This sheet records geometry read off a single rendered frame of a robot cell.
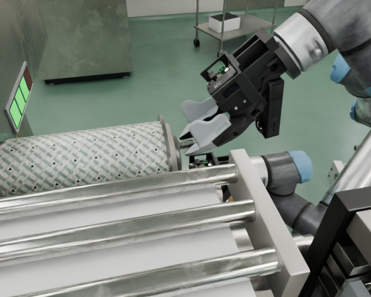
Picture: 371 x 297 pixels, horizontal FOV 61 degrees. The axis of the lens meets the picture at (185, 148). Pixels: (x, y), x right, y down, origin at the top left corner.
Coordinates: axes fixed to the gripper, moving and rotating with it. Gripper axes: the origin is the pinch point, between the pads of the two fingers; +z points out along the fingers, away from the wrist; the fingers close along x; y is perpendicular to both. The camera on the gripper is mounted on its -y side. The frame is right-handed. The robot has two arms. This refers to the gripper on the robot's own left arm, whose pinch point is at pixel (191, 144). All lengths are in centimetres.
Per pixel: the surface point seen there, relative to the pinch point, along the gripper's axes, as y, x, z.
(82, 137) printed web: 14.1, -0.1, 10.3
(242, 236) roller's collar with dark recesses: 8.0, 24.8, -5.4
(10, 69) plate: 22, -39, 29
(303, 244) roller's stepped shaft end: 2.6, 25.7, -8.7
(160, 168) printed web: 4.5, 5.8, 4.1
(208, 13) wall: -178, -449, -20
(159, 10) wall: -123, -450, 32
